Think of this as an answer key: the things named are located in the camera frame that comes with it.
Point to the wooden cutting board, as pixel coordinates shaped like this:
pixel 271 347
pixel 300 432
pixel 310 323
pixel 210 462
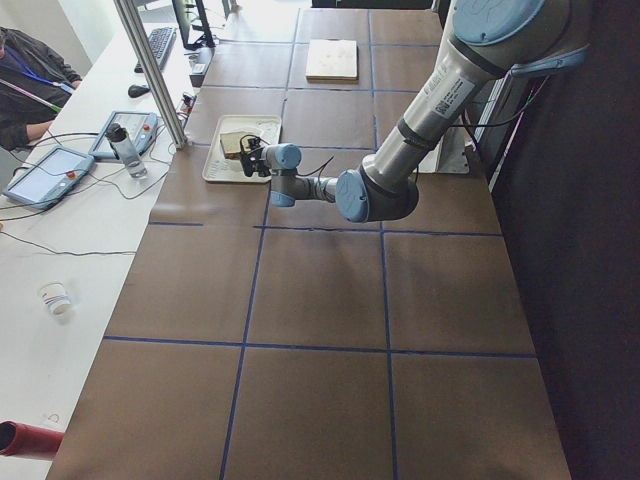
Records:
pixel 332 59

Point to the red cylinder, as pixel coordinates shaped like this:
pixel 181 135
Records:
pixel 27 441

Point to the near blue teach pendant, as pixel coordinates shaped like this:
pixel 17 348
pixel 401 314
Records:
pixel 50 179

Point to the cream bear serving tray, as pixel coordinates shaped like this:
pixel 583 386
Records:
pixel 219 169

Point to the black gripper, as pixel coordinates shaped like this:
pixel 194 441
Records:
pixel 248 161

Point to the aluminium frame post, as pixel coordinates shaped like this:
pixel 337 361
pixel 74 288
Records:
pixel 137 35

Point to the black keyboard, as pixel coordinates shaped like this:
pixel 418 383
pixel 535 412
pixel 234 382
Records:
pixel 161 41

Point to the white paper cup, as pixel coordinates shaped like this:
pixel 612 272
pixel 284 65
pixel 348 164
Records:
pixel 57 301

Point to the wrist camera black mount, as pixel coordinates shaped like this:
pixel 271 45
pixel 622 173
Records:
pixel 249 143

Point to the seated person dark jacket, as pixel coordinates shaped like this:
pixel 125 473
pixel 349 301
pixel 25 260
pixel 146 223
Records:
pixel 36 83

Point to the black monitor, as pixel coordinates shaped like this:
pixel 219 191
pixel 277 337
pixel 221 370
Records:
pixel 195 31

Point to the white round plate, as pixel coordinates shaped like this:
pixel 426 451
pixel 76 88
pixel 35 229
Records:
pixel 252 130

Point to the clear water bottle black cap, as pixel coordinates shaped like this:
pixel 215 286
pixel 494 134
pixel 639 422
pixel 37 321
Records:
pixel 124 150

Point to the black computer mouse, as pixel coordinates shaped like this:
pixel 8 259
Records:
pixel 136 91

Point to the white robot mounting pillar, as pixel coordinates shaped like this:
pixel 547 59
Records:
pixel 449 156

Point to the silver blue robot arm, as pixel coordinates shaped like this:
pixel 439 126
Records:
pixel 483 41

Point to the plain bread slice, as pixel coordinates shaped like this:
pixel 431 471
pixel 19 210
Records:
pixel 234 144

